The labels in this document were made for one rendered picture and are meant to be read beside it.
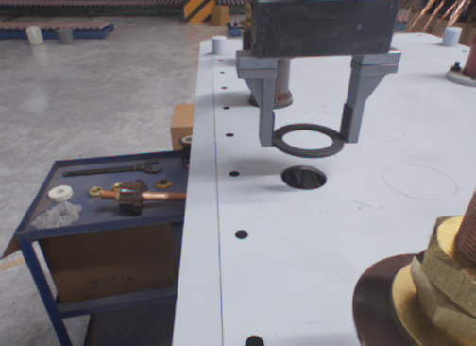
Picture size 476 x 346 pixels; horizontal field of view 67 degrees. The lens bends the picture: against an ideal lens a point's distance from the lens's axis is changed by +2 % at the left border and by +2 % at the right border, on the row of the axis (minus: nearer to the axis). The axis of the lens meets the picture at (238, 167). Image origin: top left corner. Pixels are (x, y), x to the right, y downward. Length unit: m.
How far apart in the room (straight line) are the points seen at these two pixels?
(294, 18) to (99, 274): 1.20
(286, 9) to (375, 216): 0.22
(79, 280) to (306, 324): 1.20
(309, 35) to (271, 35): 0.04
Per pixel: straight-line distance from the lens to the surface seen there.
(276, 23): 0.35
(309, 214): 0.39
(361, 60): 0.39
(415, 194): 0.45
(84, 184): 1.43
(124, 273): 1.40
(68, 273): 1.42
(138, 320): 1.88
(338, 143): 0.41
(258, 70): 0.36
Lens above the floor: 1.60
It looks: 31 degrees down
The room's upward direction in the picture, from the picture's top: 1 degrees counter-clockwise
